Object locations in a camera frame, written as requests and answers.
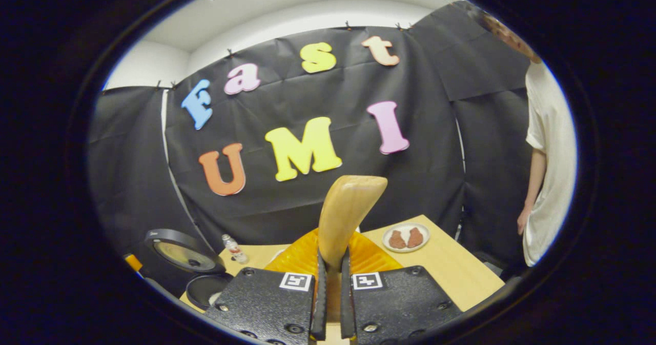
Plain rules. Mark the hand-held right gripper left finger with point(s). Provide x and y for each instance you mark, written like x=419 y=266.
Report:
x=320 y=304

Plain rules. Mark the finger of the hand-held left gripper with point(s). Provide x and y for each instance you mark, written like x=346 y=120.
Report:
x=132 y=262

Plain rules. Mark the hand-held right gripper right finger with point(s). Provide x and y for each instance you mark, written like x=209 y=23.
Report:
x=347 y=304

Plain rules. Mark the dark rice cooker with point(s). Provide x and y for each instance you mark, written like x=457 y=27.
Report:
x=182 y=255

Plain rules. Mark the wooden spoon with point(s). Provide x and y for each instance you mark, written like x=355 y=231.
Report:
x=348 y=211

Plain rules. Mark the white round plate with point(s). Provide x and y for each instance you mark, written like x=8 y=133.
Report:
x=406 y=248

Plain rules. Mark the brown meat piece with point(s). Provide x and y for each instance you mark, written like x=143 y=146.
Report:
x=396 y=239
x=415 y=237

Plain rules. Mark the small clear bottle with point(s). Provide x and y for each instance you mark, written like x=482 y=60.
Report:
x=234 y=248

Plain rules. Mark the black backdrop cloth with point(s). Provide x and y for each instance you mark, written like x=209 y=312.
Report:
x=333 y=94

